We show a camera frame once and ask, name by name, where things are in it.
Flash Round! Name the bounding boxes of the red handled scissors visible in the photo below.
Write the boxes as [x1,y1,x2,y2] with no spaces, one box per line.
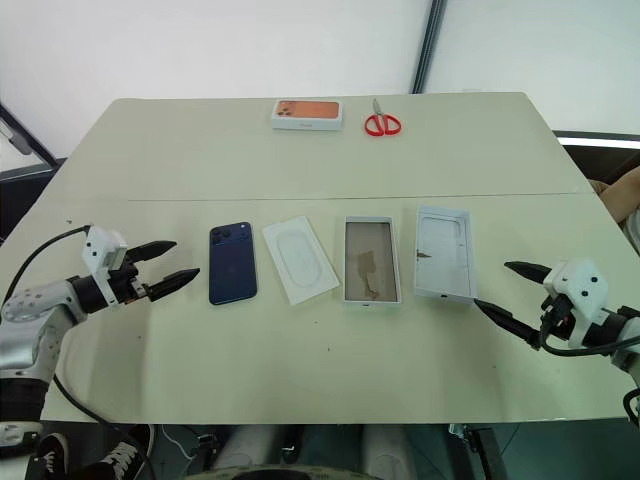
[362,97,404,138]

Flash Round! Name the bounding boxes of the person in tan clothing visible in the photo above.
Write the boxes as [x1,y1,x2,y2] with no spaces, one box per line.
[591,166,640,242]

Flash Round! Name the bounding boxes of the white box lid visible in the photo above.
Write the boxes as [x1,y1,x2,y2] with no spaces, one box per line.
[413,204,479,307]

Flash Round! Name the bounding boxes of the grey metal frame bar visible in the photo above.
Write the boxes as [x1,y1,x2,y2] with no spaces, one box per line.
[0,102,67,172]

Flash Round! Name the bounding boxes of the white phone box base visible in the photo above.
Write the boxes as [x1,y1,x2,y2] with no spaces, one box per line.
[341,215,403,308]

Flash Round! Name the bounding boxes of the thin white wire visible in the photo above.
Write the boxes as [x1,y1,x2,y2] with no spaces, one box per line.
[160,424,197,460]

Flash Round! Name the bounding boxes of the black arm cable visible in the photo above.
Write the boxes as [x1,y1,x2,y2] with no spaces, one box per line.
[0,225,151,464]
[541,319,614,358]

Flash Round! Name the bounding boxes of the white moulded insert tray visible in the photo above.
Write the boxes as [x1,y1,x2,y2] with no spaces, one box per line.
[261,214,342,306]

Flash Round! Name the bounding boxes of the dark window frame post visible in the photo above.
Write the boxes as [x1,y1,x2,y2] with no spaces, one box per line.
[410,0,448,94]

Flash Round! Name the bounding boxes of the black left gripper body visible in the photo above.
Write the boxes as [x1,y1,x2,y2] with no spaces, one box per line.
[107,252,152,307]

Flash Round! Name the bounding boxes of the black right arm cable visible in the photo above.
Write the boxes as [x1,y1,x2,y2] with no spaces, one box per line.
[541,319,614,358]

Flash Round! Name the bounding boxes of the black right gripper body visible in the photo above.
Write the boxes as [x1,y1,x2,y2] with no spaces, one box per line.
[536,294,574,350]

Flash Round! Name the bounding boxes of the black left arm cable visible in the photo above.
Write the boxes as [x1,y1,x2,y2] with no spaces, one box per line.
[0,225,151,464]

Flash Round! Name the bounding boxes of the dark blue smartphone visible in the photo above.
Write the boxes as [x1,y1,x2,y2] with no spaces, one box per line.
[207,219,260,307]

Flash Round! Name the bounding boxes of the black table leg bracket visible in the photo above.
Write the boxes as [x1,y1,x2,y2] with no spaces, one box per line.
[448,423,497,480]

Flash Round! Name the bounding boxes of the phone box with orange print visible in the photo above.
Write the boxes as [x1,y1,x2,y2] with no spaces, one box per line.
[270,98,347,133]

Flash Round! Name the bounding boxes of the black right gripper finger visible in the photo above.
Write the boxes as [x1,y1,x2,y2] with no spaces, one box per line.
[471,297,543,349]
[503,260,554,287]

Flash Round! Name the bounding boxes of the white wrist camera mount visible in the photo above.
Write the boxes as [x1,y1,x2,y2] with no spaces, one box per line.
[81,225,133,309]
[543,257,609,350]

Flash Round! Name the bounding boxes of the black and white sneaker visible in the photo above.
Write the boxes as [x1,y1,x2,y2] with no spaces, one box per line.
[36,431,72,480]
[91,424,157,480]

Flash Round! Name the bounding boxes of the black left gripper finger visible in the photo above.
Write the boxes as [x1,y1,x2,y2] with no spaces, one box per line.
[130,240,178,262]
[147,267,202,303]

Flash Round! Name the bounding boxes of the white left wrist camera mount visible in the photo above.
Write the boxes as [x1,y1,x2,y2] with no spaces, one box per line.
[81,225,133,309]

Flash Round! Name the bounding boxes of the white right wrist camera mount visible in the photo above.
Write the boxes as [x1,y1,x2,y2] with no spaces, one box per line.
[543,257,609,350]

